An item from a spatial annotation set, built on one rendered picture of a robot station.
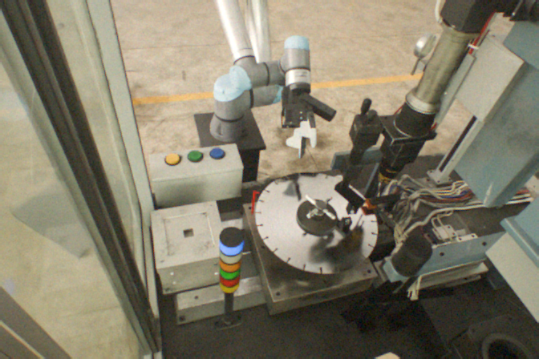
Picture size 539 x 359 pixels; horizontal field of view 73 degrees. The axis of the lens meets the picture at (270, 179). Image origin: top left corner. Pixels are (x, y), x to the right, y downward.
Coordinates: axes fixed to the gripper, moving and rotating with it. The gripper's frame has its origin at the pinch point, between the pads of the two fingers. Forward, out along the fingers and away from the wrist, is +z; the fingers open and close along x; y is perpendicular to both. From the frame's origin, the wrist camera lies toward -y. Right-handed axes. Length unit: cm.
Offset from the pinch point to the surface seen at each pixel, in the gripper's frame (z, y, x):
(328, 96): -85, -67, -179
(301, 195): 12.0, 3.0, 1.5
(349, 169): 7.5, -4.8, 18.5
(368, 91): -91, -104, -183
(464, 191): 10, -65, -22
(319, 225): 20.6, 0.4, 8.6
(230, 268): 28.4, 24.4, 28.1
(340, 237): 23.9, -4.7, 9.6
